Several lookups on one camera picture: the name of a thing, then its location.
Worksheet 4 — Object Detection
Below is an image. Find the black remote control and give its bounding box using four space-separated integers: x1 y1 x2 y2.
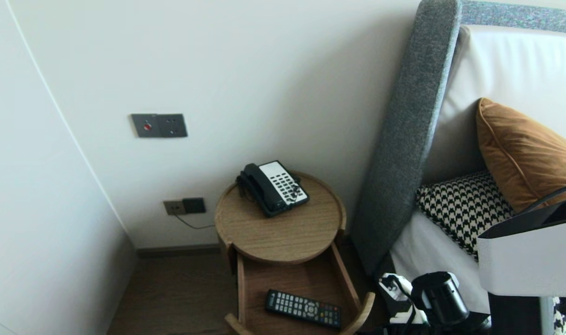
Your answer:
265 289 343 330

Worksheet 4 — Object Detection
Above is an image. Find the white bed sheet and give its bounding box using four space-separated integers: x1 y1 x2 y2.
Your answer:
389 209 490 315

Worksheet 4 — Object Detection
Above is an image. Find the black white houndstooth pillow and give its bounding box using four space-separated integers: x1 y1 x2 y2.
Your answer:
415 171 566 335

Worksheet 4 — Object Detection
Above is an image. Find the brown velvet pillow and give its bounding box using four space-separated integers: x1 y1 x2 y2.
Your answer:
476 98 566 214

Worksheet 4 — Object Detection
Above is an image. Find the black and white telephone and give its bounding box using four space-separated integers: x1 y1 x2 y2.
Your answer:
239 160 310 217

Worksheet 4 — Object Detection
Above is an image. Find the black telephone handset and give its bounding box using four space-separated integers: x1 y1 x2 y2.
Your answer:
242 163 288 212

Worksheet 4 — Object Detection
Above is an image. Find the white padded headboard cushion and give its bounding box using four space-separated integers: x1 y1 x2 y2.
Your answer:
422 26 566 184

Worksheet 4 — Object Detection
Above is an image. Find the brown skirting board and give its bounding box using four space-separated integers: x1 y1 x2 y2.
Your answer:
136 244 221 259

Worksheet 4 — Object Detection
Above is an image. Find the dark grey power socket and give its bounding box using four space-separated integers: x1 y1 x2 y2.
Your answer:
182 197 206 214

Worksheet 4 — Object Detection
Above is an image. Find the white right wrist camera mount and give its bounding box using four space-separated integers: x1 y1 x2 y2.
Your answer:
380 274 427 325

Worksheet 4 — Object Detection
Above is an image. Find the thin black wall cable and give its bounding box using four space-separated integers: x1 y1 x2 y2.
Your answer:
173 212 217 230

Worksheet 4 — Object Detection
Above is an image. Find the grey wall outlet plate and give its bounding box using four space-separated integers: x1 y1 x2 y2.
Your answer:
160 114 188 137

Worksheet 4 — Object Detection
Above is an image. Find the grey switch plate red button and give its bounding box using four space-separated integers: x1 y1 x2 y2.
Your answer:
132 114 162 138

